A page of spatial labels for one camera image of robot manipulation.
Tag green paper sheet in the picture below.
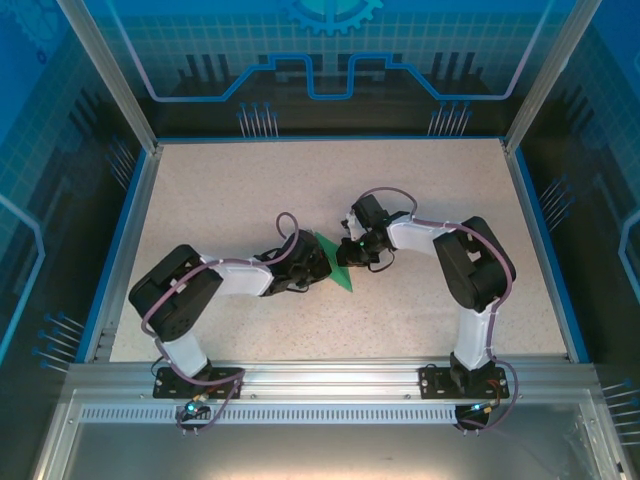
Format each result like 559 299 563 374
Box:
311 230 356 293

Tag blue side strip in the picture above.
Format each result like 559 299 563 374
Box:
73 148 152 364

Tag metal tray panel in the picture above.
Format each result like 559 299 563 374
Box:
30 388 632 480

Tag aluminium mounting rail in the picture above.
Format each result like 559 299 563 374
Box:
64 355 601 401

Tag slotted cable duct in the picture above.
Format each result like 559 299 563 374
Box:
78 405 587 426

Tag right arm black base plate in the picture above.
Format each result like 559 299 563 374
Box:
418 364 507 401

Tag aluminium side rail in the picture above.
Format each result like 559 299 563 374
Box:
82 144 164 365

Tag left arm cable connector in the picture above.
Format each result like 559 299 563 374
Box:
175 394 211 422

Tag arm cable connector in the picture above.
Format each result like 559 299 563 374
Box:
467 398 504 416
175 394 211 422

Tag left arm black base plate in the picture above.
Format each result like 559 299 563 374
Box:
152 366 246 401

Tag right arm cable connector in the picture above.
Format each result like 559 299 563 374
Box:
467 398 504 416

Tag aluminium frame post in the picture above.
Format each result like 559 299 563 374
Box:
53 0 164 154
501 0 604 154

